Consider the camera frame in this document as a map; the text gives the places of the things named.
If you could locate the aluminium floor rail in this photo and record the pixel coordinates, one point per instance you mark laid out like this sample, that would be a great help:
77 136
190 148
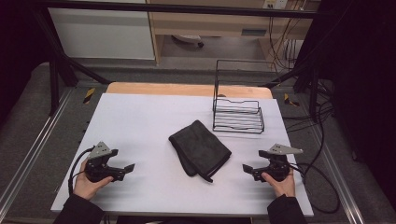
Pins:
337 174
31 149

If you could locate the person's left hand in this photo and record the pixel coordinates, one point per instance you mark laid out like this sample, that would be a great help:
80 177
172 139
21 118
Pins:
85 188

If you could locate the person's right hand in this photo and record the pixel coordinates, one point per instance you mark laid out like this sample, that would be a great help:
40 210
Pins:
284 186

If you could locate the white cabinet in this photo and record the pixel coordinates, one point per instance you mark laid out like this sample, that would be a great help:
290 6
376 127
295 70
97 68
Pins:
99 34

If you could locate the black frame leg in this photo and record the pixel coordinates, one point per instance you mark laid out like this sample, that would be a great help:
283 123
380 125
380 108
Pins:
63 67
306 77

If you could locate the white table mat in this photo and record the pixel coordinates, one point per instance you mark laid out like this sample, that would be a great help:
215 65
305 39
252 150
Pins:
146 130

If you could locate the dark grey towel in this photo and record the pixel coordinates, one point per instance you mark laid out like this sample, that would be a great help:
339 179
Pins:
202 151

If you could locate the light wooden desk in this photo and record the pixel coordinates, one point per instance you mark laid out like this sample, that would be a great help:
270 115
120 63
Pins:
218 23

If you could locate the yellow black tape strip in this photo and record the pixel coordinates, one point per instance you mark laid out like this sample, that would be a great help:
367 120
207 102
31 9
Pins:
89 95
289 100

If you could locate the office chair base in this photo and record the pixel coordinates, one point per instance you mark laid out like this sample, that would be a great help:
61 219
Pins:
188 39

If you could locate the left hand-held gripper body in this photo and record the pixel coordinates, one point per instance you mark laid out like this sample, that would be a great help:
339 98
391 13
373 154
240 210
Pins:
99 168

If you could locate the black frame crossbar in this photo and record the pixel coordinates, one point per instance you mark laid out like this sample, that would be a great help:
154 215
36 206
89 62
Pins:
186 9

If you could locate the white power strip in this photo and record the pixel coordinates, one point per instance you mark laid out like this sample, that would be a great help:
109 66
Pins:
275 3

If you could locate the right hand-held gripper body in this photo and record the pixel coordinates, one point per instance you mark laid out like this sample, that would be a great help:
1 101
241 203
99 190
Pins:
277 166

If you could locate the black curtain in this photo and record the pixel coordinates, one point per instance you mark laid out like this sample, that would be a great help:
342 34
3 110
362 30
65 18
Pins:
364 77
18 46

